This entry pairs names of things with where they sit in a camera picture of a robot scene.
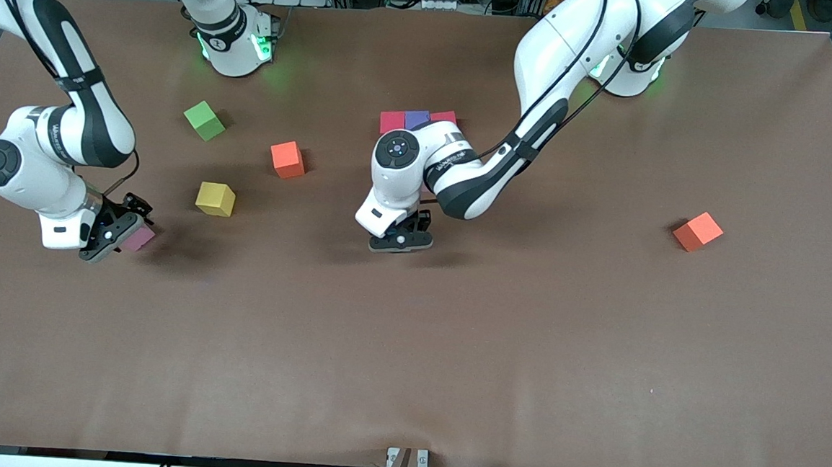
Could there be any pink foam cube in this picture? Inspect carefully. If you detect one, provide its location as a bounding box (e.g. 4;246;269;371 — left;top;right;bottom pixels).
122;224;158;255

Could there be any orange foam cube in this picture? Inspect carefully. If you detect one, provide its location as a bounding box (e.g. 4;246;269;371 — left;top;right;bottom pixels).
268;140;307;180
671;210;725;255

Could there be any yellow foam cube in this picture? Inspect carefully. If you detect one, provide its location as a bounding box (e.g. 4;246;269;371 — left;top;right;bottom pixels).
194;180;237;218

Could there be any green foam cube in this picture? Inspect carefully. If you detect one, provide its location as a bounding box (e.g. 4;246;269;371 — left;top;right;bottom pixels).
181;99;229;143

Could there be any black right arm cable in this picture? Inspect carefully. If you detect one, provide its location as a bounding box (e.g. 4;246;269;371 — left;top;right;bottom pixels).
104;148;141;199

